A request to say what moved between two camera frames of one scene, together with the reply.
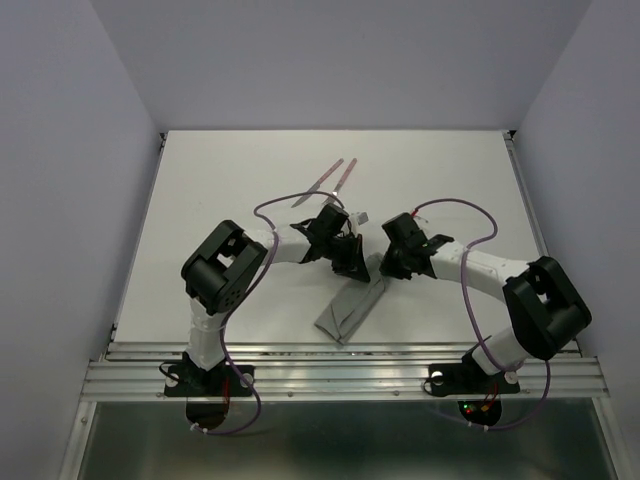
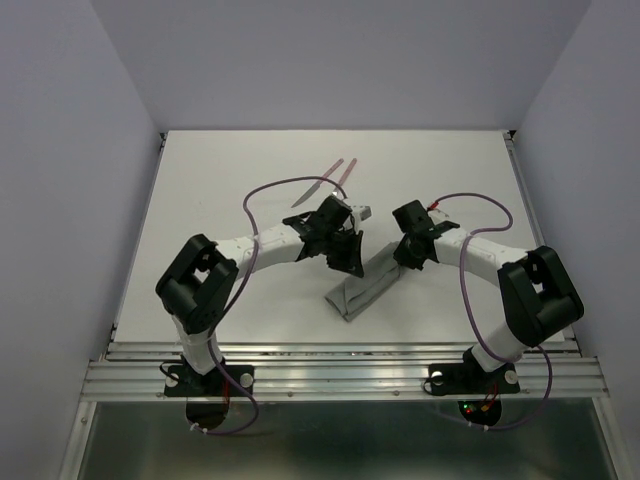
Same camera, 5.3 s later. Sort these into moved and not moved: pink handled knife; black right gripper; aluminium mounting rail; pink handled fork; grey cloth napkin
Moved: grey cloth napkin; black right gripper
Not moved: pink handled fork; pink handled knife; aluminium mounting rail
